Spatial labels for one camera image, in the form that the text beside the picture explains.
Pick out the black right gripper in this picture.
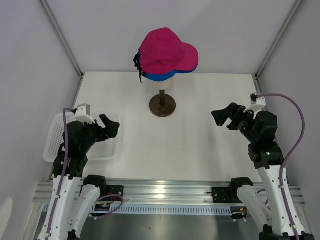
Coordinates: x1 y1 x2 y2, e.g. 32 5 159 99
211 102 258 143

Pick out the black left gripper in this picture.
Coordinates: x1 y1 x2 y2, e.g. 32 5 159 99
80 113 119 153

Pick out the cream mannequin head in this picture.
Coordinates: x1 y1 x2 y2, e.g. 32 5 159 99
152 77 173 91

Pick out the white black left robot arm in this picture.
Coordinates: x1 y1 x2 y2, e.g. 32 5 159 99
37 114 120 240

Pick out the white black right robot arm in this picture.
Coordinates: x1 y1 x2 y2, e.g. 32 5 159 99
211 103 315 240

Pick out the white plastic basket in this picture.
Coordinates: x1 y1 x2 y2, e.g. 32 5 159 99
43 113 123 163

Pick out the dark brown round stand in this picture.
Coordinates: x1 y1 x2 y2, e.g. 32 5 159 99
149 90 176 118

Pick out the right aluminium corner profile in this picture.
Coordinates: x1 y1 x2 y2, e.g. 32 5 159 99
254 0 307 81

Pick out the aluminium corner profile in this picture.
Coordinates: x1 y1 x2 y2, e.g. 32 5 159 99
37 0 84 78
254 0 307 81

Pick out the left aluminium corner profile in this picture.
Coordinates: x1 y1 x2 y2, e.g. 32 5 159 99
37 0 84 78

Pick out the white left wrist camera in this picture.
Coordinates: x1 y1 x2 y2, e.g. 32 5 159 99
74 103 95 125

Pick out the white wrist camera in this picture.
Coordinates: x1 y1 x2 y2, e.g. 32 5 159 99
245 93 266 114
74 103 95 125

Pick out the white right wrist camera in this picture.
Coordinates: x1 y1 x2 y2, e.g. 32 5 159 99
245 93 266 114

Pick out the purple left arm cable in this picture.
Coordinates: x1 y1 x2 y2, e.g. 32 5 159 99
44 107 125 238

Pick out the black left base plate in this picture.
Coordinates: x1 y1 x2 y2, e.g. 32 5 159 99
100 185 125 202

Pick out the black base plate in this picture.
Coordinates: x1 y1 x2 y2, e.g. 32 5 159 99
100 185 125 202
207 187 241 204

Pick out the aluminium mounting rail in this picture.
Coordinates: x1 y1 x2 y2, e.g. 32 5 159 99
32 178 306 207

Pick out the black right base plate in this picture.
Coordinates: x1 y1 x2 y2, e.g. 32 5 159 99
207 187 241 204

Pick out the white slotted cable duct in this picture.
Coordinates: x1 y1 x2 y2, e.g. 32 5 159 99
90 203 248 216

